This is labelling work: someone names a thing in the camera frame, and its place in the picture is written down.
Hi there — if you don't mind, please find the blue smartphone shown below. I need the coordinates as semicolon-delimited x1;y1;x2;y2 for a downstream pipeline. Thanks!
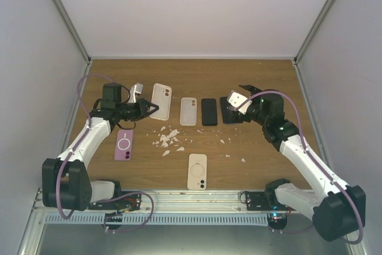
220;97;238;124

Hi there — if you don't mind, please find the black smartphone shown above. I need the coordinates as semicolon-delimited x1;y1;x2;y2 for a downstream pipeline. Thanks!
201;99;218;126

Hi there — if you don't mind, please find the beige phone case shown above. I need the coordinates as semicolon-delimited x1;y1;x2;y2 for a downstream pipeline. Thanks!
180;97;197;126

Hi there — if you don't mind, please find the beige phone with ring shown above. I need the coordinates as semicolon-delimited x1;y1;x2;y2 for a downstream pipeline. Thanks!
187;153;207;191

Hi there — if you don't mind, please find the white phone face down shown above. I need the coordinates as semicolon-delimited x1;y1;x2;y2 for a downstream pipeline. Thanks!
150;83;172;121

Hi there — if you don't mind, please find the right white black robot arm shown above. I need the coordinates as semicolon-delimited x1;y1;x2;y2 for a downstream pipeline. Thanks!
226;85;366;245

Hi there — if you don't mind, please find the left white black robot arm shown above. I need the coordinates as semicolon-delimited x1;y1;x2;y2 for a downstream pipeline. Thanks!
42;83;159;211

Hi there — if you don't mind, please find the purple phone in case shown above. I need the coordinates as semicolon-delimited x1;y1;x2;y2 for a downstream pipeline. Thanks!
114;129;134;161

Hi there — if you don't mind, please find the white paint chip patch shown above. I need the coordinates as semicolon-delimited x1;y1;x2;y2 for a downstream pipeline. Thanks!
151;126;189;157

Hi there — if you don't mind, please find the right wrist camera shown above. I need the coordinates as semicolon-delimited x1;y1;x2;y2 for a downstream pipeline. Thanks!
227;90;252;115

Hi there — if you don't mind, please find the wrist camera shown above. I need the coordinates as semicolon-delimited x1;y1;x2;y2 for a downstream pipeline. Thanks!
227;90;252;115
128;83;143;103

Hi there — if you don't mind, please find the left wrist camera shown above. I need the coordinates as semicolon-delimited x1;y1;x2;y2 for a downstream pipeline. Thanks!
128;83;143;103

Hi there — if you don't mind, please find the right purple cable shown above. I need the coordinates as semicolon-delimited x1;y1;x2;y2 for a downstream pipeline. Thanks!
246;89;365;245

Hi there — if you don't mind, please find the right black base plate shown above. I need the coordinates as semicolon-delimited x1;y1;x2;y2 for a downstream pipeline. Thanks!
238;191;295;213

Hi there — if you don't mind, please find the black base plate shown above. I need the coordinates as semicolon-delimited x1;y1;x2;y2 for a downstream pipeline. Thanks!
238;191;295;213
88;194;141;212

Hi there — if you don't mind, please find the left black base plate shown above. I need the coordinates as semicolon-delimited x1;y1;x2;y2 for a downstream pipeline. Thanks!
88;194;141;212

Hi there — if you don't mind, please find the aluminium rail frame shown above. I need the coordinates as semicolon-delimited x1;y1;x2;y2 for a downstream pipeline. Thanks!
33;183;329;217

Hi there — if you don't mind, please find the grey slotted cable duct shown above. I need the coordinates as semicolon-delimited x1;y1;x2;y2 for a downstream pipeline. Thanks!
45;213;268;226

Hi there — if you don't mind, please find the right aluminium corner post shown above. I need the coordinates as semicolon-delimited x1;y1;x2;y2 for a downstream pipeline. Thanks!
293;0;336;66

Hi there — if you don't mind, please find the aluminium corner post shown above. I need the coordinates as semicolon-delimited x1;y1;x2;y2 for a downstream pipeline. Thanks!
52;0;91;64
293;0;336;66

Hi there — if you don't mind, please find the left aluminium corner post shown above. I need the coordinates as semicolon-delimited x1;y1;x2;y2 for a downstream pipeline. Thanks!
52;0;91;64

